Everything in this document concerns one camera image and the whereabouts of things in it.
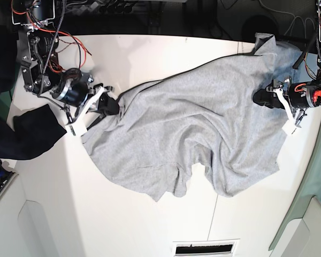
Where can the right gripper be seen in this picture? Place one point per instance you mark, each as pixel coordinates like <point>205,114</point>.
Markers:
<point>74,91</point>

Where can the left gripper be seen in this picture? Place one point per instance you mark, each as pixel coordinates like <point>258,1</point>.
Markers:
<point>301,95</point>

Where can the grey t-shirt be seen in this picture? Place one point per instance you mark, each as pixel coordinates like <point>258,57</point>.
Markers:
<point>205,115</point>

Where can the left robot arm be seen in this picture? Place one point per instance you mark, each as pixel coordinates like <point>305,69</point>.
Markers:
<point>315,41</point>

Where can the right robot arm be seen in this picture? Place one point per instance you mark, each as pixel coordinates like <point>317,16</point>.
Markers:
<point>39,39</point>

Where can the black round stool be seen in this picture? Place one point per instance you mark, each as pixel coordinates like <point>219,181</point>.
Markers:
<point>258,24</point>

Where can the dark navy cloth pile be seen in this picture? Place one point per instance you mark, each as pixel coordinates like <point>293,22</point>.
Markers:
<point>34,132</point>

